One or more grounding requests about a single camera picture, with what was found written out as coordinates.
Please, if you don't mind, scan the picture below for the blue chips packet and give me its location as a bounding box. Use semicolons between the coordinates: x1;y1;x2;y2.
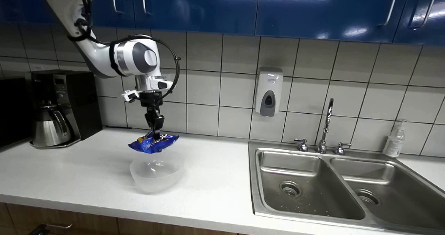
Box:
128;132;180;154

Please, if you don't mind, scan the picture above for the clear plastic bowl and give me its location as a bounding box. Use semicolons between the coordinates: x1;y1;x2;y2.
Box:
130;153;185;194

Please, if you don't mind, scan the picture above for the black coffee maker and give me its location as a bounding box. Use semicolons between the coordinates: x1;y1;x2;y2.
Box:
30;70;103;149

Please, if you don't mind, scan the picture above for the blue cabinet door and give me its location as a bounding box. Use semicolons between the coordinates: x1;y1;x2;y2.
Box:
255;0;406;43
0;0;135;29
132;0;260;36
393;0;445;47

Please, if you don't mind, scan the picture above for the steel coffee carafe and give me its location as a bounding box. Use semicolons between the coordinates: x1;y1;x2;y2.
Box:
33;101;72;147

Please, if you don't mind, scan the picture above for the wooden drawer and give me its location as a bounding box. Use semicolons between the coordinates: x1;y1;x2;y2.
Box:
6;203;120;235

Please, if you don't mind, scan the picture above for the black appliance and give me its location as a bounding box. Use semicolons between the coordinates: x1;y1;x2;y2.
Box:
0;76;34;148

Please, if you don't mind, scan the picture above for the chrome tap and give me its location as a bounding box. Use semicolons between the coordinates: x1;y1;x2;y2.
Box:
294;98;352;156

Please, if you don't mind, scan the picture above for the steel double sink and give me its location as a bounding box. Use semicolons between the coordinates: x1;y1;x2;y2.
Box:
248;141;445;235

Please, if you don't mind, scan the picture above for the clear pump bottle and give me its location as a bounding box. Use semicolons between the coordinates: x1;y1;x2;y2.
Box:
382;119;407;158

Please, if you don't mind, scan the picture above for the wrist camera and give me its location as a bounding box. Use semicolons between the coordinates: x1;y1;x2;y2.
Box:
121;90;140;103

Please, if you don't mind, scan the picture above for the wall soap dispenser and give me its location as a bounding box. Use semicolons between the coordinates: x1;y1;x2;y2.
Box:
254;67;284;118

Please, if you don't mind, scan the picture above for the blue wall cabinet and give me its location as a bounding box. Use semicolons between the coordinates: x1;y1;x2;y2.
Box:
0;0;445;47

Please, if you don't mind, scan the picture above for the silver drawer handle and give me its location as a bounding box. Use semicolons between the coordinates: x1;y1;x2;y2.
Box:
28;222;75;235

